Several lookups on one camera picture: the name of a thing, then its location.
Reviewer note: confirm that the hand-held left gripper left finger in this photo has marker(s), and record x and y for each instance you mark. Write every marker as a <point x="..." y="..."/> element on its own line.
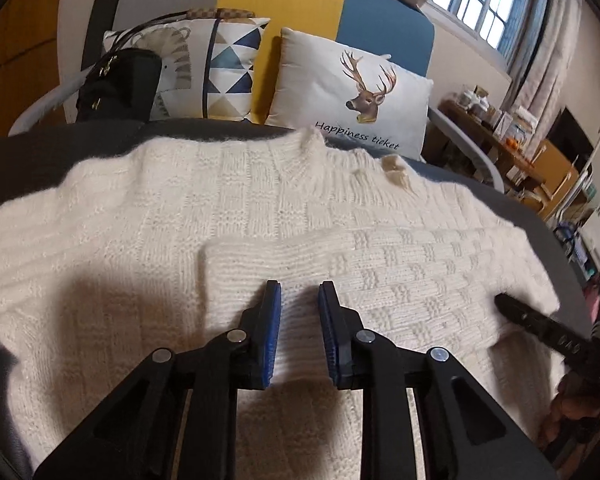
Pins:
<point x="272" y="340"/>

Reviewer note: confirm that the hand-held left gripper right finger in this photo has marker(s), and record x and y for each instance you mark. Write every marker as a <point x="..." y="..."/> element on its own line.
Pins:
<point x="327" y="340"/>

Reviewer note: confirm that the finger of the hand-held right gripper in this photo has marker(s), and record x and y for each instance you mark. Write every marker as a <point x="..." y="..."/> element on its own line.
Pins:
<point x="530" y="317"/>

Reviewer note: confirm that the white knit sweater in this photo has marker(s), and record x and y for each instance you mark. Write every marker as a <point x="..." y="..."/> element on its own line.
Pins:
<point x="180" y="200"/>

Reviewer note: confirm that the person's right hand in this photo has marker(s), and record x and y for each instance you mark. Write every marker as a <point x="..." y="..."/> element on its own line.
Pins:
<point x="570" y="405"/>

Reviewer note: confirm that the cluttered storage shelf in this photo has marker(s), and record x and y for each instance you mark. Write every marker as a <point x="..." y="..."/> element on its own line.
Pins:
<point x="575" y="245"/>

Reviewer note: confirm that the wooden chair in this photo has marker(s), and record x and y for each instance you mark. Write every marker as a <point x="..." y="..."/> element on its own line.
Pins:
<point x="555" y="170"/>

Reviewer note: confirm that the wooden side table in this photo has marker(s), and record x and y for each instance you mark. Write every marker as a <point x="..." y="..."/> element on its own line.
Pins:
<point x="485" y="145"/>

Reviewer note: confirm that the black television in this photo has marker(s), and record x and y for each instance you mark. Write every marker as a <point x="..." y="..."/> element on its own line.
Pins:
<point x="570" y="135"/>

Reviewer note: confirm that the group of white jars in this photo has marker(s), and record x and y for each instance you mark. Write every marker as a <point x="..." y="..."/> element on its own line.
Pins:
<point x="472" y="102"/>

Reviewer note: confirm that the white deer print pillow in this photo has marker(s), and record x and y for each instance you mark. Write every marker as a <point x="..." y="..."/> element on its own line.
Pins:
<point x="320" y="85"/>

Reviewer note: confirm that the pale patterned curtain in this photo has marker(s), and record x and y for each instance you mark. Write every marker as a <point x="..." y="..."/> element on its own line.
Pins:
<point x="545" y="60"/>

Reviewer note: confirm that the blue triangle pattern pillow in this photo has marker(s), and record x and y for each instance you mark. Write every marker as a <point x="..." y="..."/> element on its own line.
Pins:
<point x="230" y="70"/>

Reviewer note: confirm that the white hedgehog print pillow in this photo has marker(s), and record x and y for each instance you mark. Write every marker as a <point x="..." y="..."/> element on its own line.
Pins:
<point x="180" y="60"/>

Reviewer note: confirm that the black handbag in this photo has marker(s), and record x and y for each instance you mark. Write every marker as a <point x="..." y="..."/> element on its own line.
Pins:
<point x="120" y="85"/>

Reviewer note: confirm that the window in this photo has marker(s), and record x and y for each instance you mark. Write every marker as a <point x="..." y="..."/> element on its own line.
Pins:
<point x="480" y="0"/>

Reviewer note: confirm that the brown checkered bag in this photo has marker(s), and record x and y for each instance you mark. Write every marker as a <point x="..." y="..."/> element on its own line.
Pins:
<point x="220" y="12"/>

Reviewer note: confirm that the wooden wardrobe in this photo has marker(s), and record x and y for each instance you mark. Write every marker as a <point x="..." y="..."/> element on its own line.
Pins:
<point x="20" y="60"/>

